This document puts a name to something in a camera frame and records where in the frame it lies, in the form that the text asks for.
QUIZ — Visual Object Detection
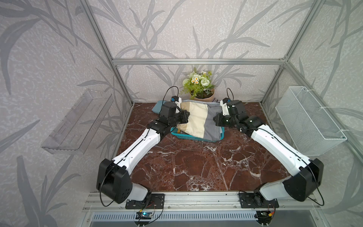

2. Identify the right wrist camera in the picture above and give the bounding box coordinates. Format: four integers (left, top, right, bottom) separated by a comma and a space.
220, 98, 247, 116

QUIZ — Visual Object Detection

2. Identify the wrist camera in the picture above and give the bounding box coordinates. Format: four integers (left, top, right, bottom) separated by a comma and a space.
220, 98, 247, 116
159, 96, 182, 118

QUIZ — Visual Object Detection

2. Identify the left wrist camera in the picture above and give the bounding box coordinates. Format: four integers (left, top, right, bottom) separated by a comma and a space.
159, 96, 182, 118

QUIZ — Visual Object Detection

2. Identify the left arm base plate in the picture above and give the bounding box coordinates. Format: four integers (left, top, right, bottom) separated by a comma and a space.
125, 194, 165, 210

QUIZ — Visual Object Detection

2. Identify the aluminium front rail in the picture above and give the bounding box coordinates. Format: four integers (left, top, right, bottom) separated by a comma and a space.
82, 191, 320, 212

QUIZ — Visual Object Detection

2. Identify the clear acrylic wall shelf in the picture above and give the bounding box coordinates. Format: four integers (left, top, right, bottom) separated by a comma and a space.
41, 89, 114, 155

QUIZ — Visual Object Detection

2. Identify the beige grey striped pillowcase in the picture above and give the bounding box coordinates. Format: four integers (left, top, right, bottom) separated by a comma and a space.
177, 100, 222, 141

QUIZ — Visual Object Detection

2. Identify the white wire wall basket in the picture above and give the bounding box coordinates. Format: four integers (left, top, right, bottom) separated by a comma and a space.
276, 86, 347, 156

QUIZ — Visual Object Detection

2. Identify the potted artificial flower plant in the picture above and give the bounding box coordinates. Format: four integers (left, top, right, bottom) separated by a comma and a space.
181, 68, 215, 102

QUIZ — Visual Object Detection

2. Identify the right circuit board with wires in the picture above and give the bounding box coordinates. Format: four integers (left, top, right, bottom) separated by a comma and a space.
255, 211, 275, 227

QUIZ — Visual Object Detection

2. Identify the teal plastic basket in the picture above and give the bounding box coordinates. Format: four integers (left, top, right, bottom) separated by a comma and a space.
171, 127, 225, 142

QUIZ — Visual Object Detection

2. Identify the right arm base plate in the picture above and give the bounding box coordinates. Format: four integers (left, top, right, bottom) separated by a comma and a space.
238, 191, 279, 209

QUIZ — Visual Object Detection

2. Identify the left green circuit board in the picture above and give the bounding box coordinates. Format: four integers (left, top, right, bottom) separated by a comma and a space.
135, 211, 154, 220

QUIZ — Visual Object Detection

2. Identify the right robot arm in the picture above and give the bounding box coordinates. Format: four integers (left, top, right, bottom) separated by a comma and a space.
213, 113, 324, 202

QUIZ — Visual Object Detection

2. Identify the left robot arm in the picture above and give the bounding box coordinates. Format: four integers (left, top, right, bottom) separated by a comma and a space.
96, 110, 190, 204

